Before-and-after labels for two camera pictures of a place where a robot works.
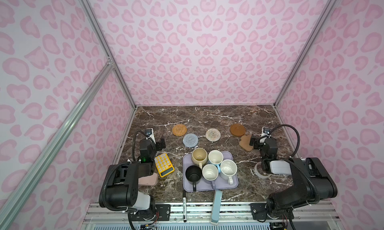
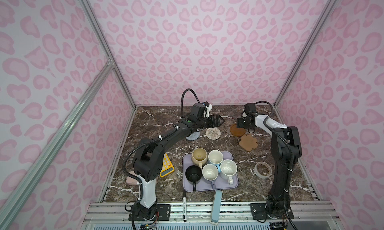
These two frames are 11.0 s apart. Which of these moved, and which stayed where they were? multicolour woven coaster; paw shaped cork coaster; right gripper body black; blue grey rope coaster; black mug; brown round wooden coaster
Moved: blue grey rope coaster; right gripper body black
Stayed: multicolour woven coaster; paw shaped cork coaster; brown round wooden coaster; black mug
